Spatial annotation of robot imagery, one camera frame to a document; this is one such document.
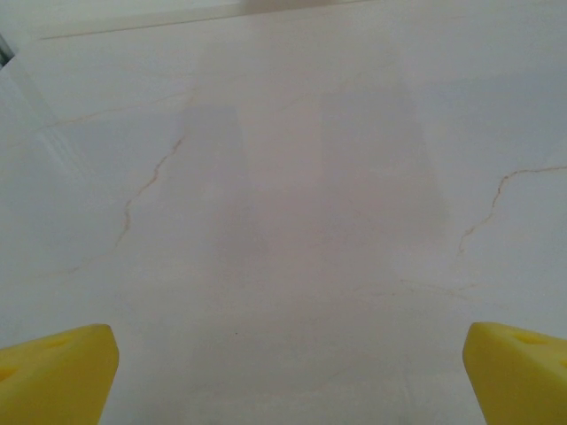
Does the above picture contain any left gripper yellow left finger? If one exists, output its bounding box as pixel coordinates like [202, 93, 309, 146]
[0, 323, 120, 425]

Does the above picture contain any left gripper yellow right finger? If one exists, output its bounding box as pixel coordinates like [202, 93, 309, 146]
[462, 321, 567, 425]

